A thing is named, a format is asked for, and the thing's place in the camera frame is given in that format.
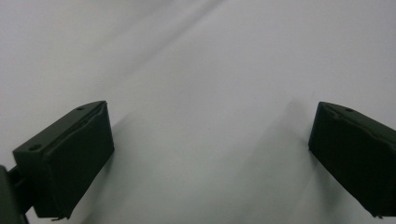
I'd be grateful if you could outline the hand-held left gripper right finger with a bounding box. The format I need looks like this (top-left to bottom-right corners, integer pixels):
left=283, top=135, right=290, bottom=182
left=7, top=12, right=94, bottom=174
left=307, top=101, right=396, bottom=218

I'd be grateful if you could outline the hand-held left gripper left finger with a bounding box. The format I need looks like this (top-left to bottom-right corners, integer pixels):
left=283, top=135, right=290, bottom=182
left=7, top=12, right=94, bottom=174
left=12, top=100, right=116, bottom=220

